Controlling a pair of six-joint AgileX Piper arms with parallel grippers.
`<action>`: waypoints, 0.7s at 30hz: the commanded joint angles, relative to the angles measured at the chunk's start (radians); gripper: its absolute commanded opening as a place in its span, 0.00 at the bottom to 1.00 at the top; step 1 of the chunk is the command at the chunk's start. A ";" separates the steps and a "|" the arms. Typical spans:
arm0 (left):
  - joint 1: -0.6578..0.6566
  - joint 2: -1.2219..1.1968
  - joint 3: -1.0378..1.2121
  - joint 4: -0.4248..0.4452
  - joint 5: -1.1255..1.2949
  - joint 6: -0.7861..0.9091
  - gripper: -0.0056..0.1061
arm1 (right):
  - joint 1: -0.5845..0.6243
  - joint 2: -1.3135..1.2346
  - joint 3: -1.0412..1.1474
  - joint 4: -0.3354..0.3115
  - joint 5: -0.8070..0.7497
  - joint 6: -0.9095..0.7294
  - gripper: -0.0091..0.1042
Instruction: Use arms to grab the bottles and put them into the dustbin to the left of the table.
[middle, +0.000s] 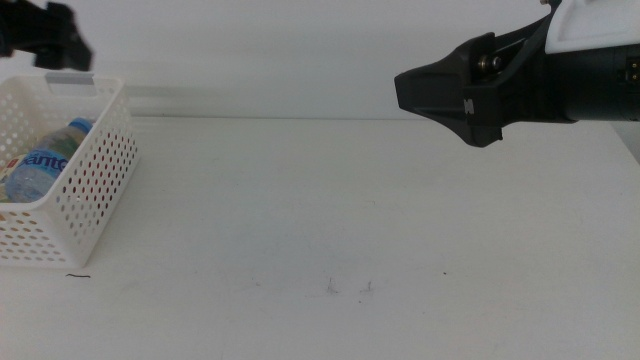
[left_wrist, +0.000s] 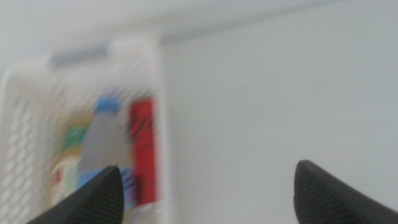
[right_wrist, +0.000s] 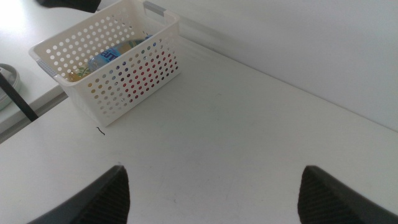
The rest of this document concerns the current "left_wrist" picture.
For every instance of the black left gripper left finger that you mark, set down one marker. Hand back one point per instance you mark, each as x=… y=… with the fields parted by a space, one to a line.
x=99 y=202

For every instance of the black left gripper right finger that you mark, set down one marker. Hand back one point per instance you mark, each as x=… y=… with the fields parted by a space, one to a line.
x=326 y=202

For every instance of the yellow tea bottle green label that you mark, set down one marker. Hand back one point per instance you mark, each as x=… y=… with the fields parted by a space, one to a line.
x=66 y=174

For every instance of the clear water bottle blue label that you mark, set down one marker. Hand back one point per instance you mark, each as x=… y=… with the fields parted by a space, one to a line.
x=104 y=140

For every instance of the red soda can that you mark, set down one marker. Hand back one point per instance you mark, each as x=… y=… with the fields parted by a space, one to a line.
x=143 y=155

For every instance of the white perforated plastic basket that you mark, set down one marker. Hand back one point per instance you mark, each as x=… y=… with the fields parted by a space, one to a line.
x=31 y=109

